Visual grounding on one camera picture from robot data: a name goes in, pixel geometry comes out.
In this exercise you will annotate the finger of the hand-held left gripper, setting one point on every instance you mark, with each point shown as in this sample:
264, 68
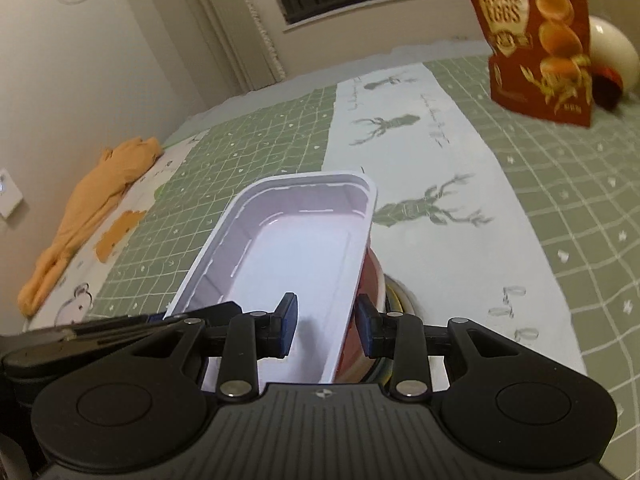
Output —
215, 312

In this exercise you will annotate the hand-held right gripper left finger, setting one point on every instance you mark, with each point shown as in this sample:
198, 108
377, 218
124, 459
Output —
288, 325

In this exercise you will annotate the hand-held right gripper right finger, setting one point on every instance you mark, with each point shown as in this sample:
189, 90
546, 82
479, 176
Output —
363, 327

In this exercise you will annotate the red bowl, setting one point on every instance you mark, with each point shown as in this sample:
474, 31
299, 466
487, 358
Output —
367, 280

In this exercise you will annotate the white rectangular plastic container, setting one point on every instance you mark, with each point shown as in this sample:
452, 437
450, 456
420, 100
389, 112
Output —
290, 255

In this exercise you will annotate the orange cloth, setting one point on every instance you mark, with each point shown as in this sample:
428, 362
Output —
95, 195

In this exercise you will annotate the green checked bed sheet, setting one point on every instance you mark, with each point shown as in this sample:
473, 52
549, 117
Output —
550, 200

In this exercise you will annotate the red snack bag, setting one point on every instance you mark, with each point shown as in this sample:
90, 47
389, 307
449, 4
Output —
535, 35

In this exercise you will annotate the dark round plush object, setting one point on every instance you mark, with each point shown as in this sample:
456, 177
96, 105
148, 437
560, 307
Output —
607, 90

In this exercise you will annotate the white round object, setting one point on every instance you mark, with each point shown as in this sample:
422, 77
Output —
612, 42

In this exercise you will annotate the white wall socket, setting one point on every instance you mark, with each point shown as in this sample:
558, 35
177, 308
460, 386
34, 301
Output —
9, 192

